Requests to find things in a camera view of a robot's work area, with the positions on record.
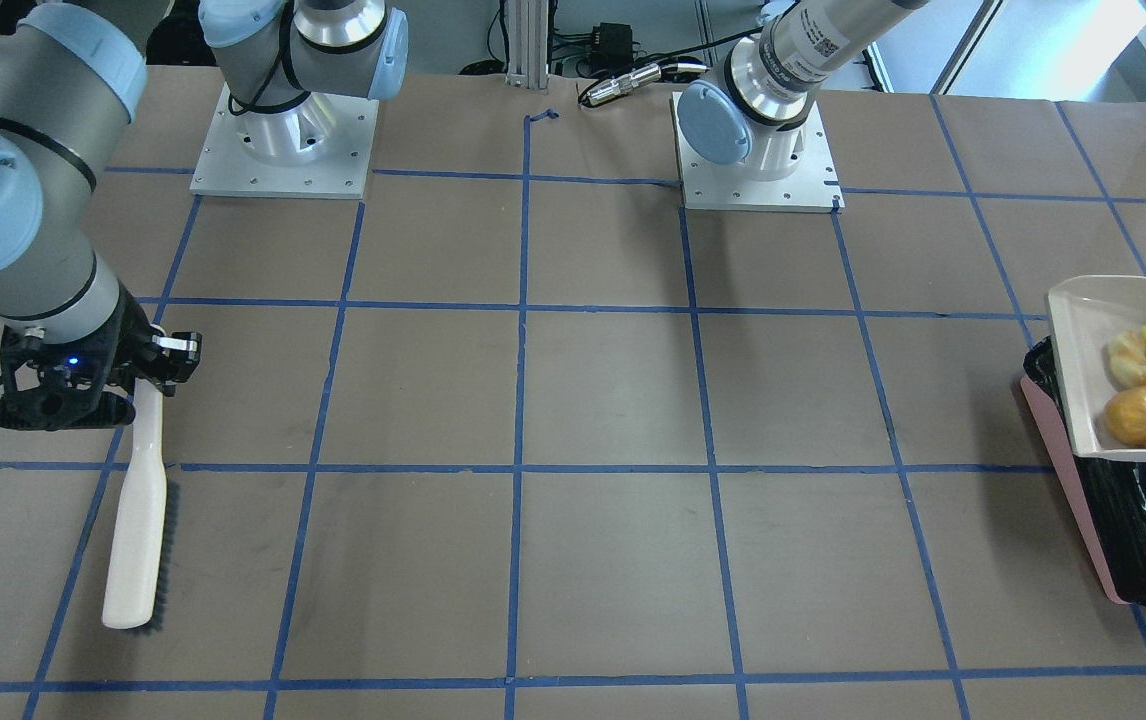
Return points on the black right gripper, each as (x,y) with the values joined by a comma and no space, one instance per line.
(132,338)

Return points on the white hand brush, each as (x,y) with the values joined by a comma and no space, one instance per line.
(134,563)

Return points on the beige plastic dustpan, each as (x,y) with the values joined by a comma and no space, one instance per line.
(1096,330)

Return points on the golden croissant bread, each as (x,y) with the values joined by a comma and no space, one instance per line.
(1126,359)

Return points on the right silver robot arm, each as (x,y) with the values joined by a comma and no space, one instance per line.
(302,79)

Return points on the pink bin with black bag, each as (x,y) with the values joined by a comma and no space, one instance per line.
(1107,498)

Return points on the black power adapter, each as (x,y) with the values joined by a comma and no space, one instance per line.
(611,47)

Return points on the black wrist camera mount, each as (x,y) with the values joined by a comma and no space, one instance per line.
(59,387)

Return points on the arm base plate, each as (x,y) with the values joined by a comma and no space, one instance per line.
(319,150)
(794,171)

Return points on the aluminium frame post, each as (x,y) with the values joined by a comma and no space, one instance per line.
(527,39)

